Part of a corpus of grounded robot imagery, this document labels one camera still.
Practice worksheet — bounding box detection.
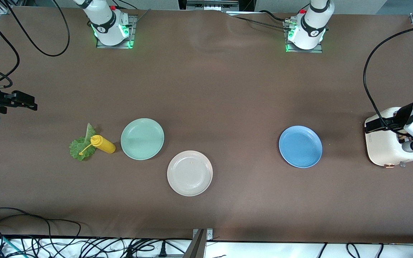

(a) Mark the green lettuce leaf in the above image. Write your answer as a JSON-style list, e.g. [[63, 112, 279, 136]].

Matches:
[[69, 123, 98, 161]]

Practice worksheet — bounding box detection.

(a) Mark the yellow squeeze bottle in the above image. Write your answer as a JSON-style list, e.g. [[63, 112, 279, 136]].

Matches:
[[79, 135, 116, 156]]

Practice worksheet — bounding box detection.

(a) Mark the blue plate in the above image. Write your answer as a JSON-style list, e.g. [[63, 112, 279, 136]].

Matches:
[[279, 125, 323, 168]]

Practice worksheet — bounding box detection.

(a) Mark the green plate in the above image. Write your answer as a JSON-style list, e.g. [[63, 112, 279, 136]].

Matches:
[[120, 118, 165, 161]]

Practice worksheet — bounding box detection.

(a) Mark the beige plate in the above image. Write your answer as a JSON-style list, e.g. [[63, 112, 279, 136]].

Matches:
[[167, 150, 213, 197]]

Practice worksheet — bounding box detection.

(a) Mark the cream white toaster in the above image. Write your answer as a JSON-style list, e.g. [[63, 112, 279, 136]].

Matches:
[[364, 107, 413, 168]]

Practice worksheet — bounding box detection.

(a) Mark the black equipment box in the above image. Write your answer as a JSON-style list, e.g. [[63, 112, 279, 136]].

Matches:
[[178, 0, 257, 11]]

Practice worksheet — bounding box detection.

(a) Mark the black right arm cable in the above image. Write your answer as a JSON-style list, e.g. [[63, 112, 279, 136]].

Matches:
[[0, 0, 71, 90]]

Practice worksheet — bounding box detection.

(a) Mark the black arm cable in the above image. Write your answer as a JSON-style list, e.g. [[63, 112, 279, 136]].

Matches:
[[0, 0, 71, 90], [363, 25, 413, 135]]

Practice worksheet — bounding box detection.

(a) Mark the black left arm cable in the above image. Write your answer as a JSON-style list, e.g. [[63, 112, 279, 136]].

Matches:
[[363, 25, 413, 135]]

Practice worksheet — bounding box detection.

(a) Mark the black base cable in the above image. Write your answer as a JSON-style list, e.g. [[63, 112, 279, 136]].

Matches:
[[258, 10, 290, 23]]

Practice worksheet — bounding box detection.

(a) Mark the black braided cable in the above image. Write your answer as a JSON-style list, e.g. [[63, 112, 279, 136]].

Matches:
[[224, 10, 294, 31]]

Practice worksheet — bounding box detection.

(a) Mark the grey metal bracket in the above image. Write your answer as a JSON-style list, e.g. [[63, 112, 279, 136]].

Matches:
[[183, 228, 214, 258]]

